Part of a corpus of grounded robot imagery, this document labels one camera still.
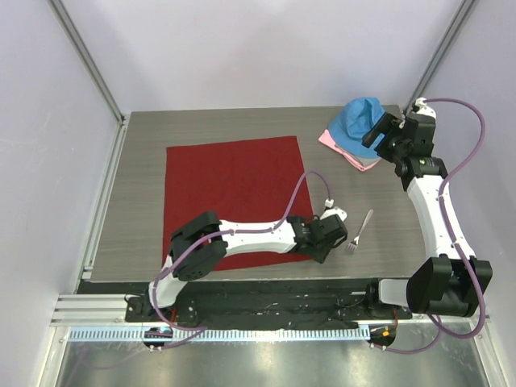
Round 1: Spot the right aluminium frame post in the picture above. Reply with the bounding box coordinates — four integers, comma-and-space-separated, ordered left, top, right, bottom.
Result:
402, 0, 478, 113

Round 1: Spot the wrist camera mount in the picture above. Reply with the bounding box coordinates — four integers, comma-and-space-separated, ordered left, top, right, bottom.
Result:
319, 198, 347, 222
411, 98, 436, 120

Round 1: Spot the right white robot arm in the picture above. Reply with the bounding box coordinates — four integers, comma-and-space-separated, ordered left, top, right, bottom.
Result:
362, 108, 493, 318

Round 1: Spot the aluminium frame post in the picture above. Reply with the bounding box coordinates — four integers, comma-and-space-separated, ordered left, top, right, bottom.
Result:
402, 0, 478, 113
47, 0, 130, 126

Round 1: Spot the white slotted cable duct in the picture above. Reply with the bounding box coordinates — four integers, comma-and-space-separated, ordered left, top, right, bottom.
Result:
68, 325, 370, 343

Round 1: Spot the red cloth napkin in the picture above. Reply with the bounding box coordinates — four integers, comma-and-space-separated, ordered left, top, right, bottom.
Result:
162, 136, 314, 254

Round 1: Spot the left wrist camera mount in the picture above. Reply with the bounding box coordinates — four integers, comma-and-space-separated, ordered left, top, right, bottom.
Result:
319, 198, 347, 222

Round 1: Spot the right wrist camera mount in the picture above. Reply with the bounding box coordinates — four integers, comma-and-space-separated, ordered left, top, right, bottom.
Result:
411, 98, 436, 120

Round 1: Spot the left aluminium frame post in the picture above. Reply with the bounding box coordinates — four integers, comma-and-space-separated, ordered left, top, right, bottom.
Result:
47, 0, 130, 126

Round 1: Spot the aluminium front rail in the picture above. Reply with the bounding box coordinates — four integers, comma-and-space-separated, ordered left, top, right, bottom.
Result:
50, 293, 140, 326

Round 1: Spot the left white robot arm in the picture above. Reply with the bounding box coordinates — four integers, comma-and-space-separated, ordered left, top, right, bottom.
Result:
143, 207, 347, 322

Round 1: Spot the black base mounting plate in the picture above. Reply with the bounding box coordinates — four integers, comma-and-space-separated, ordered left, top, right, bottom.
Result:
78, 277, 414, 330

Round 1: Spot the silver metal fork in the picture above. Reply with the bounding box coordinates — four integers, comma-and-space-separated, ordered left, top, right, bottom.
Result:
346, 209, 374, 254

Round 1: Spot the blue bucket hat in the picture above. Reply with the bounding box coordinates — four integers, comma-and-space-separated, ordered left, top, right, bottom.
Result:
328, 98, 385, 159

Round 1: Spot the pink folded cloth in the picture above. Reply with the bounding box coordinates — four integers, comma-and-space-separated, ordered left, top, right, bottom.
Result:
318, 129, 377, 172

